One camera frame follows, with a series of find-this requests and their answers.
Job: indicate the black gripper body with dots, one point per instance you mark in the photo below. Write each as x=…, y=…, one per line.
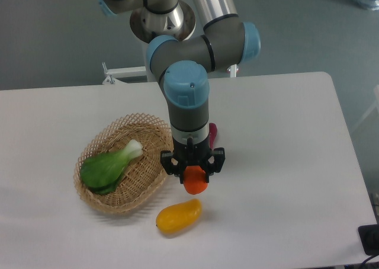
x=192, y=154

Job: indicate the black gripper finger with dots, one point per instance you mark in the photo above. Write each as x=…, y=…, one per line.
x=171, y=165
x=213, y=162

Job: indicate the orange fruit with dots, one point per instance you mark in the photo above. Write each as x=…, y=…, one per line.
x=194, y=180

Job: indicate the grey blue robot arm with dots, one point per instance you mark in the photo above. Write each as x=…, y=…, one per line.
x=184, y=45

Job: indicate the woven wicker basket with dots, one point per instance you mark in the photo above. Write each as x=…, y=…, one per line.
x=142, y=177

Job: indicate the magenta red chili pepper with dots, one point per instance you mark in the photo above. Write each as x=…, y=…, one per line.
x=212, y=134

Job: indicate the yellow mango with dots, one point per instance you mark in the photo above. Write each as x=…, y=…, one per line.
x=178, y=217

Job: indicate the green bok choy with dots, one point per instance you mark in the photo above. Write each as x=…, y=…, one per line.
x=102, y=173

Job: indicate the black device at table edge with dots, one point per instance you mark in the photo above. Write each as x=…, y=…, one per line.
x=369, y=238

